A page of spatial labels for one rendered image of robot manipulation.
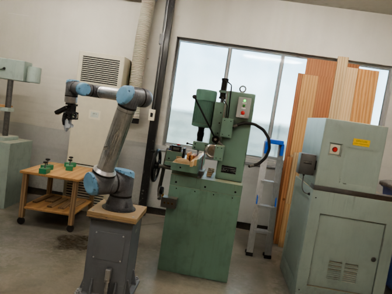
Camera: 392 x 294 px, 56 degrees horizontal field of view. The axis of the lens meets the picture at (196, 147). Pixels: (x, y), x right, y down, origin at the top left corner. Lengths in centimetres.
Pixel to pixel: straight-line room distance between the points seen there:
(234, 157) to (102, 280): 134
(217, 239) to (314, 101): 205
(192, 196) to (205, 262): 54
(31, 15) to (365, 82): 394
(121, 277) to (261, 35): 304
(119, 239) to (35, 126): 269
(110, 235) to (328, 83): 296
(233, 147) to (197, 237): 77
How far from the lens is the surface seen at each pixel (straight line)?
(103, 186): 238
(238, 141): 297
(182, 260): 310
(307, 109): 430
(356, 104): 446
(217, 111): 301
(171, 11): 445
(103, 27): 467
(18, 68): 441
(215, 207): 294
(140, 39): 434
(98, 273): 264
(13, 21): 513
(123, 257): 255
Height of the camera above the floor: 131
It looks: 5 degrees down
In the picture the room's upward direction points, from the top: 9 degrees clockwise
